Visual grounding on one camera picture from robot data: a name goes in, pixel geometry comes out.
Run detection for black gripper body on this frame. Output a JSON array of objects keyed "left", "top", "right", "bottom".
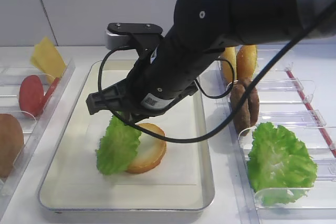
[{"left": 115, "top": 34, "right": 210, "bottom": 119}]

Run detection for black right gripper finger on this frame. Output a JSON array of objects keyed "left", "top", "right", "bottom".
[{"left": 113, "top": 111, "right": 136, "bottom": 126}]

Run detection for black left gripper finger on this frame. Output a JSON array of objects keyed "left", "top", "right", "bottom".
[{"left": 86, "top": 84, "right": 123, "bottom": 115}]

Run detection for green lettuce leaf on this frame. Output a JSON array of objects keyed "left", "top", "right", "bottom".
[
  {"left": 96, "top": 116, "right": 142, "bottom": 175},
  {"left": 247, "top": 122, "right": 318, "bottom": 207}
]

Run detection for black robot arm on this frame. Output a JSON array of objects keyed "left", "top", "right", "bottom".
[{"left": 86, "top": 0, "right": 334, "bottom": 123}]

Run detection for toasted bread slice on tray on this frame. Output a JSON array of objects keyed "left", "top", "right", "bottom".
[{"left": 126, "top": 133, "right": 167, "bottom": 174}]

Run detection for red tomato slice right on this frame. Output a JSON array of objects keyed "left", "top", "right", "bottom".
[{"left": 40, "top": 78, "right": 60, "bottom": 109}]

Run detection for red tomato slice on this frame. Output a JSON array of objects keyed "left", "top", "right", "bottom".
[
  {"left": 40, "top": 78, "right": 60, "bottom": 109},
  {"left": 19, "top": 75, "right": 44, "bottom": 117}
]

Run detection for yellow cheese slice front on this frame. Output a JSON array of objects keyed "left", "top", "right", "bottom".
[{"left": 30, "top": 43, "right": 66, "bottom": 84}]

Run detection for yellow cheese slice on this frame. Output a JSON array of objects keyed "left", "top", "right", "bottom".
[
  {"left": 39, "top": 36, "right": 55, "bottom": 50},
  {"left": 30, "top": 43, "right": 66, "bottom": 84}
]

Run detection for red tomato slice left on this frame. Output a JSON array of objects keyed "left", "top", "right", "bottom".
[{"left": 19, "top": 75, "right": 44, "bottom": 117}]

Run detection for yellow cheese slice back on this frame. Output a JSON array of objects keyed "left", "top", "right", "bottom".
[{"left": 39, "top": 36, "right": 55, "bottom": 50}]

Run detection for brown meat patty front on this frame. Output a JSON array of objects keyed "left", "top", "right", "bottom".
[{"left": 230, "top": 84, "right": 251, "bottom": 137}]

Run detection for brown meat patty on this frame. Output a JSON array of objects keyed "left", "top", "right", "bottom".
[
  {"left": 230, "top": 84, "right": 251, "bottom": 137},
  {"left": 240, "top": 88, "right": 259, "bottom": 128}
]

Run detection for brown meat patty back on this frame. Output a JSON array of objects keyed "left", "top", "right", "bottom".
[{"left": 240, "top": 88, "right": 259, "bottom": 128}]

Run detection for green lettuce leaf in rack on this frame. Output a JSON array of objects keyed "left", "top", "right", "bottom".
[{"left": 247, "top": 122, "right": 318, "bottom": 207}]

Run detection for cream metal tray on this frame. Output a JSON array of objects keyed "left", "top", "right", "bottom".
[{"left": 38, "top": 60, "right": 215, "bottom": 211}]

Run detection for bun half left upright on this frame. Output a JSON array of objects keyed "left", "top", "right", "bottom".
[{"left": 221, "top": 47, "right": 237, "bottom": 84}]

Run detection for bun half upright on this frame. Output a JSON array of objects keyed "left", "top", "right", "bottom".
[
  {"left": 221, "top": 47, "right": 237, "bottom": 84},
  {"left": 236, "top": 45, "right": 257, "bottom": 79}
]

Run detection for bun half right upright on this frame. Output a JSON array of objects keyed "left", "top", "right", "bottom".
[{"left": 236, "top": 45, "right": 257, "bottom": 79}]

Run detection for clear acrylic rack left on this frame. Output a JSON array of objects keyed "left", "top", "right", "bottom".
[{"left": 1, "top": 59, "right": 75, "bottom": 216}]

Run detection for clear acrylic rack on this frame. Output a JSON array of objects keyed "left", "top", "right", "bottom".
[
  {"left": 215, "top": 48, "right": 336, "bottom": 224},
  {"left": 1, "top": 59, "right": 75, "bottom": 216}
]

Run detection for brown bun left rack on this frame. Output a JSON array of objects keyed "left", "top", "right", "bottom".
[{"left": 1, "top": 114, "right": 24, "bottom": 178}]

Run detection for clear acrylic rack right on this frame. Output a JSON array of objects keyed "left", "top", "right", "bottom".
[{"left": 215, "top": 48, "right": 336, "bottom": 224}]

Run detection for red rod on rack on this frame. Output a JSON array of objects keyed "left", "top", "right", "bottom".
[{"left": 286, "top": 68, "right": 336, "bottom": 158}]

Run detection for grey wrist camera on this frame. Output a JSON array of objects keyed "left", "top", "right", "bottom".
[{"left": 104, "top": 23, "right": 163, "bottom": 50}]

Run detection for black cable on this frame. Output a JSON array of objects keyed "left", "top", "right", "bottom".
[{"left": 97, "top": 0, "right": 336, "bottom": 143}]

